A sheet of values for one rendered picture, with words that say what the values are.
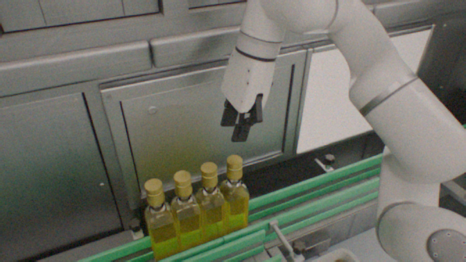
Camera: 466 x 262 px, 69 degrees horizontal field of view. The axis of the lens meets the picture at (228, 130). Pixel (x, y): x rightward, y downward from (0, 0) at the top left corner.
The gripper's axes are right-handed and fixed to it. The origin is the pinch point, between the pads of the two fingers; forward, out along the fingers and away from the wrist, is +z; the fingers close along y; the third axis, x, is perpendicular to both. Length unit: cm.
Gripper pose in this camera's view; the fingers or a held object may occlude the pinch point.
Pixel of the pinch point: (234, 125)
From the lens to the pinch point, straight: 66.4
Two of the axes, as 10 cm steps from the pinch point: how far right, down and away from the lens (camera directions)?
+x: 8.9, -0.2, 4.6
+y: 3.9, 5.5, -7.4
